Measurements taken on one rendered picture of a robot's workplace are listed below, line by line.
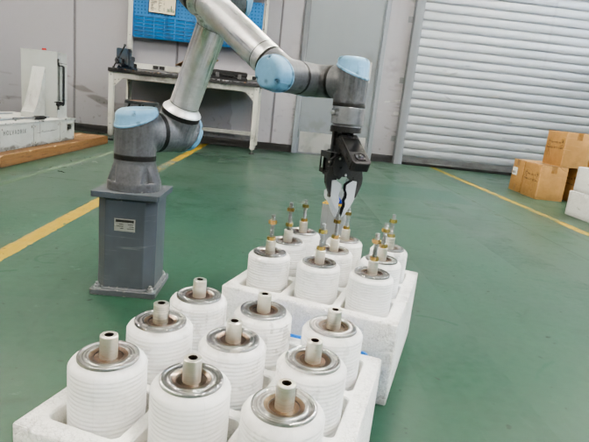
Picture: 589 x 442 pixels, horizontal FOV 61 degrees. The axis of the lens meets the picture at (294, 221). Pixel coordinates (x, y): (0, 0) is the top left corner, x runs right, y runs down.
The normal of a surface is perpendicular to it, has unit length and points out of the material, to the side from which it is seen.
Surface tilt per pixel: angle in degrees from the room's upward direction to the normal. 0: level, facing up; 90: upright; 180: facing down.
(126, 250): 90
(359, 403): 0
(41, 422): 0
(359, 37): 90
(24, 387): 0
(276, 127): 90
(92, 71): 90
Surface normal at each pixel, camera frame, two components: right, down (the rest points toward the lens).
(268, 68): -0.60, 0.12
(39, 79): 0.07, -0.17
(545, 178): 0.00, 0.22
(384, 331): -0.33, 0.18
